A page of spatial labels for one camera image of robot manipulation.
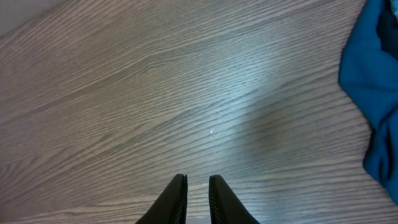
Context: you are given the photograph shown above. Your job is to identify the medium blue denim jeans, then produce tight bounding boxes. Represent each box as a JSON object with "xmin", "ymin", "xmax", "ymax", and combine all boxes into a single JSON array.
[{"xmin": 389, "ymin": 0, "xmax": 398, "ymax": 19}]

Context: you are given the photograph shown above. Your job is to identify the dark blue garment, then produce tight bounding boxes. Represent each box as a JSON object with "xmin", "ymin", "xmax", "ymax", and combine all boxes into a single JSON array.
[{"xmin": 338, "ymin": 0, "xmax": 397, "ymax": 202}]

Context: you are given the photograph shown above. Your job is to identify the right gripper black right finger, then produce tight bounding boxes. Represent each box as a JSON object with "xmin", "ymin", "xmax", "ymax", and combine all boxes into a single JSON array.
[{"xmin": 209, "ymin": 175, "xmax": 259, "ymax": 224}]

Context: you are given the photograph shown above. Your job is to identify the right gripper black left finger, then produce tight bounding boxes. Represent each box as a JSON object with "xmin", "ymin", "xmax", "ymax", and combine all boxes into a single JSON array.
[{"xmin": 136, "ymin": 174, "xmax": 188, "ymax": 224}]

